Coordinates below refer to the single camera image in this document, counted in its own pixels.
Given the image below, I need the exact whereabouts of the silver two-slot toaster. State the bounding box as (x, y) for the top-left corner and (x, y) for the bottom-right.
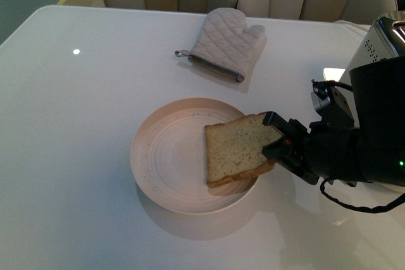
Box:
(341, 11), (404, 192)

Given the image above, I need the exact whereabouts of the slice of toast bread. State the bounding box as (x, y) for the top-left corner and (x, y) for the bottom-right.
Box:
(204, 113), (281, 188)

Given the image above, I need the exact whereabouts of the grey quilted oven mitt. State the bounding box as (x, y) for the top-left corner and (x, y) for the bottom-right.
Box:
(175, 8), (266, 83)

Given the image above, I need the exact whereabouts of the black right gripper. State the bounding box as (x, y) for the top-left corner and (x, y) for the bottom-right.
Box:
(262, 111), (361, 185)

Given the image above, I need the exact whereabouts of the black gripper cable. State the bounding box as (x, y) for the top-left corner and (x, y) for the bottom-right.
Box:
(318, 176), (405, 214)

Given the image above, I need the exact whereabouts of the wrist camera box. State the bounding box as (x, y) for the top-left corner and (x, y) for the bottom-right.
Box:
(311, 80), (354, 128)

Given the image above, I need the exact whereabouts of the beige round plate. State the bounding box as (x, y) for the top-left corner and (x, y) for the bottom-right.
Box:
(130, 98), (258, 215)

